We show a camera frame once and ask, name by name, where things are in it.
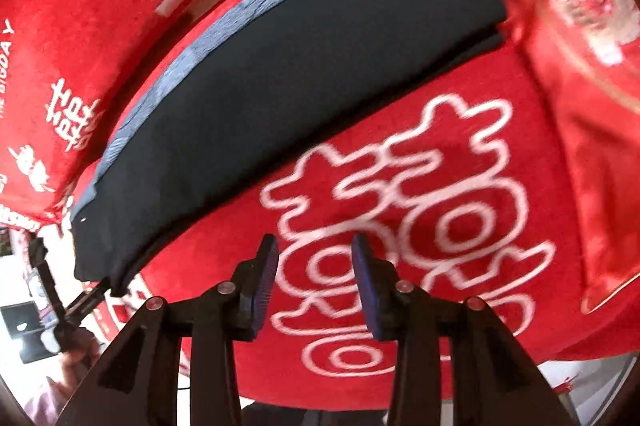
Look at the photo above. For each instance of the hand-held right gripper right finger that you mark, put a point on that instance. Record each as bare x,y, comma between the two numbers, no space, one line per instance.
364,286

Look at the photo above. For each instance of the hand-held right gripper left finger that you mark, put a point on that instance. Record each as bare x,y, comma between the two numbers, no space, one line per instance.
264,278

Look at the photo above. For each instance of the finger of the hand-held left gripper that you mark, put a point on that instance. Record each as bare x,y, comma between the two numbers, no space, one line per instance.
87,301

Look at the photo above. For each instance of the black pants with patterned waistband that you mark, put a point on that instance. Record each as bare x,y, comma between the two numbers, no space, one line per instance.
280,106

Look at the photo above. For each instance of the person's left forearm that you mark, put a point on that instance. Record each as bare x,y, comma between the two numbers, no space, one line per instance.
47,398

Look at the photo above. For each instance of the person's left hand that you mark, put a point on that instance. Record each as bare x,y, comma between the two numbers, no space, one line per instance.
77,356

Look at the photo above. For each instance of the red printed sofa cover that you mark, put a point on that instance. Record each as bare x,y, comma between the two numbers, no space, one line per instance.
450,266

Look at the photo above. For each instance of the red embroidered satin cushion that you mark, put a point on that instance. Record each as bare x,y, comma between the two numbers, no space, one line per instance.
575,56

